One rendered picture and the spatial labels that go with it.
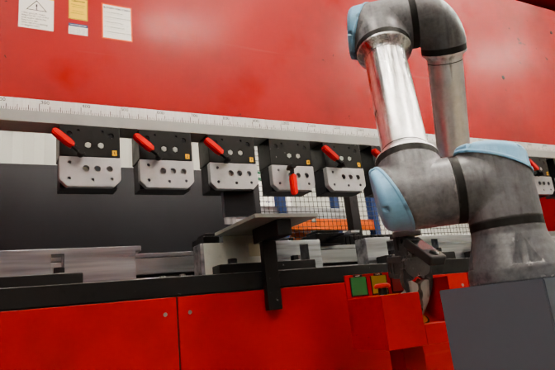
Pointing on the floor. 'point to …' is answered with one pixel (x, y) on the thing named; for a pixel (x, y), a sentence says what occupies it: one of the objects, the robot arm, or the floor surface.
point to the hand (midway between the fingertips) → (421, 311)
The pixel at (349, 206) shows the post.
